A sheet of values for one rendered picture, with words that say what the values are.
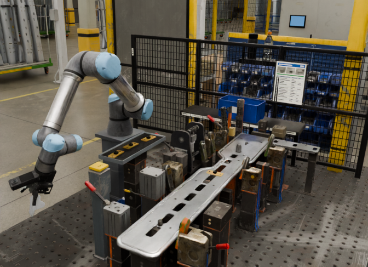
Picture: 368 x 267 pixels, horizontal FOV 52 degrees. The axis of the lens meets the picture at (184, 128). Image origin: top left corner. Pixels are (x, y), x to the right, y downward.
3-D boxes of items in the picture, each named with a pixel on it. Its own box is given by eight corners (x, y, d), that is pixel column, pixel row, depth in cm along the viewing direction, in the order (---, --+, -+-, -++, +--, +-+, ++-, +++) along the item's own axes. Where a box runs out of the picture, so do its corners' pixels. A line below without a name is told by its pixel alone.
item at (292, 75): (302, 106, 261) (308, 62, 251) (271, 102, 271) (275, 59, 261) (303, 106, 263) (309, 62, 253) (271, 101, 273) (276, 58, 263)
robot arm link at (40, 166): (41, 165, 148) (34, 153, 153) (37, 174, 150) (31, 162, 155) (58, 165, 154) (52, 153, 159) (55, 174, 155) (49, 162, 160)
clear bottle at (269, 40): (270, 60, 270) (272, 32, 264) (261, 60, 273) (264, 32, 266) (272, 59, 276) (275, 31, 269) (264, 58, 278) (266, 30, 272)
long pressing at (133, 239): (161, 263, 128) (161, 260, 127) (109, 243, 138) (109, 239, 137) (274, 140, 242) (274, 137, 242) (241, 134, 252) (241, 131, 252)
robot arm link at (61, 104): (67, 44, 175) (24, 141, 161) (85, 45, 171) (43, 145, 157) (80, 57, 185) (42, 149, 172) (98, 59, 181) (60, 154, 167)
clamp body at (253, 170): (254, 236, 192) (260, 175, 181) (233, 228, 198) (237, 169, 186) (260, 227, 200) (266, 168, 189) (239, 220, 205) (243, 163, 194)
